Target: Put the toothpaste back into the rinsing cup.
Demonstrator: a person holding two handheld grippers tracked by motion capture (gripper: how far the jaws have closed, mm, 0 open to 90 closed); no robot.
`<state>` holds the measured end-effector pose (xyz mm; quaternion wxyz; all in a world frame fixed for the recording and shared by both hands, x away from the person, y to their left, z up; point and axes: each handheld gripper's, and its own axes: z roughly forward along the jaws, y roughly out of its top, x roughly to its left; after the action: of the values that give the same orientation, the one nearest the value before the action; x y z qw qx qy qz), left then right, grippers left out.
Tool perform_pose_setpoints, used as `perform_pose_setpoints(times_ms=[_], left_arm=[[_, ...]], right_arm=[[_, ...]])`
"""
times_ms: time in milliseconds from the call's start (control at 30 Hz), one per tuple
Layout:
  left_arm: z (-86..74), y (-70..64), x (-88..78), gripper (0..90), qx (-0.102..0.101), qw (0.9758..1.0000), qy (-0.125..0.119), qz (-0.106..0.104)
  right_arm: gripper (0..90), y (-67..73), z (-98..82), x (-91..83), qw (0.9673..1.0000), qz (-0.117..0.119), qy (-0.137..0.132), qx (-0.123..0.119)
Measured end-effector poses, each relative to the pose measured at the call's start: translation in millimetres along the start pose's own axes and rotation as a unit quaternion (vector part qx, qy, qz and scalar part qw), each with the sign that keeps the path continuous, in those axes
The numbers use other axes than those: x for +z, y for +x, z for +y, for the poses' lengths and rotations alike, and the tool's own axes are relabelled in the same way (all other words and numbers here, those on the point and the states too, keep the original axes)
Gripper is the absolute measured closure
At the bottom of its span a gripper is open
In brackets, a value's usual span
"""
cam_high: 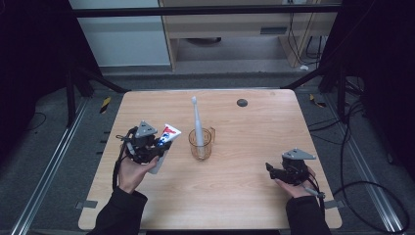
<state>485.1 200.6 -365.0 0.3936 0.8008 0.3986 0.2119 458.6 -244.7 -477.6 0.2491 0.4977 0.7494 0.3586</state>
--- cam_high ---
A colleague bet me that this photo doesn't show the left hand-held gripper cable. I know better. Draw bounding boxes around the left hand-held gripper cable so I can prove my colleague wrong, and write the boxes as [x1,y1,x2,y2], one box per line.
[112,125,140,192]

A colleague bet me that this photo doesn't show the white cabinet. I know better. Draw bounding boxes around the white cabinet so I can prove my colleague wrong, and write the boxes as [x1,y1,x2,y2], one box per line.
[69,0,171,69]

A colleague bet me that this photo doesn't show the hanging black cables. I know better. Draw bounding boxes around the hanging black cables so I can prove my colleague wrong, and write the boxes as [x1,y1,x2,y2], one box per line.
[286,12,328,67]

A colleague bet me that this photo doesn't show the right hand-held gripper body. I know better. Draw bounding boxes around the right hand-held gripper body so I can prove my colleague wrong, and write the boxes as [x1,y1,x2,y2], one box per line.
[279,147,317,187]

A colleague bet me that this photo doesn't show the black curtain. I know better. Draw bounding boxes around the black curtain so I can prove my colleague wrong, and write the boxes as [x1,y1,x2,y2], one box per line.
[317,0,415,182]
[0,0,103,165]

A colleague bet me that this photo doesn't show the aluminium floor rail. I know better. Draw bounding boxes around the aluminium floor rail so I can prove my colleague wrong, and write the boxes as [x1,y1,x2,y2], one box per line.
[9,97,90,235]
[325,93,406,235]

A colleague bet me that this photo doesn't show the black horizontal bar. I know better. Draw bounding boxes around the black horizontal bar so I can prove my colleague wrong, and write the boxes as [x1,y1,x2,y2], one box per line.
[69,4,345,19]

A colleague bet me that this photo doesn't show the white toothpaste tube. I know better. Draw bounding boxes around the white toothpaste tube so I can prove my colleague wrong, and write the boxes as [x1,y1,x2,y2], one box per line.
[148,122,183,175]

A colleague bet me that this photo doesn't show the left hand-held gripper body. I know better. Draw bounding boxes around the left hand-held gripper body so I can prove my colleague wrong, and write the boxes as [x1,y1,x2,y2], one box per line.
[115,120,164,165]

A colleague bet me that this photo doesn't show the hand-held gripper cable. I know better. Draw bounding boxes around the hand-held gripper cable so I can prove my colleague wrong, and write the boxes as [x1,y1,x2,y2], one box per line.
[112,125,140,192]
[301,170,327,216]

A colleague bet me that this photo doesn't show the yellow black striped tape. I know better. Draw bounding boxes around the yellow black striped tape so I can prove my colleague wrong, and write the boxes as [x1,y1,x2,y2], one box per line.
[99,95,113,115]
[308,93,328,109]

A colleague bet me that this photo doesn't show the grey table bracket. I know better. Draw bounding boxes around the grey table bracket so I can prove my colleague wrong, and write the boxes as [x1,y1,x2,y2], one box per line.
[74,199,99,211]
[324,199,346,211]

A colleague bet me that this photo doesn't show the right hand-held gripper cable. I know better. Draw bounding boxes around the right hand-held gripper cable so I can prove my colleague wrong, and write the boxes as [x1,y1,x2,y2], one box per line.
[301,170,327,216]

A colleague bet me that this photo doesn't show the white electric toothbrush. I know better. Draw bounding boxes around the white electric toothbrush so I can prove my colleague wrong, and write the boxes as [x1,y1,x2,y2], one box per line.
[190,95,207,159]

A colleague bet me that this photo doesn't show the person's left hand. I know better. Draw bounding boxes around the person's left hand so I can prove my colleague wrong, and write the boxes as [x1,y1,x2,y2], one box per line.
[116,155,161,195]

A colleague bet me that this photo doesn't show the black floor cable loop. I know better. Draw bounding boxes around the black floor cable loop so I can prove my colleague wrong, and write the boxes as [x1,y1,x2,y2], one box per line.
[332,99,411,235]

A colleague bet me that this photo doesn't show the black metal stand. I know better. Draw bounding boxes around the black metal stand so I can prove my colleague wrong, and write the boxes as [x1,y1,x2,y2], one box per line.
[64,64,132,129]
[280,64,348,124]

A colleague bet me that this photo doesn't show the light wooden desk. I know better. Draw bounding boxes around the light wooden desk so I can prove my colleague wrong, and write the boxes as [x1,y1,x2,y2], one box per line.
[158,0,345,71]

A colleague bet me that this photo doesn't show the clear amber plastic cup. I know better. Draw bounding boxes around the clear amber plastic cup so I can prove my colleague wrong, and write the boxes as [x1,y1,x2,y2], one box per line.
[187,126,216,162]

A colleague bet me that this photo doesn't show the thin black floor cable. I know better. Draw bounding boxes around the thin black floor cable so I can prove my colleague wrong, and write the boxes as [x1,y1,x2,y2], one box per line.
[24,112,48,132]

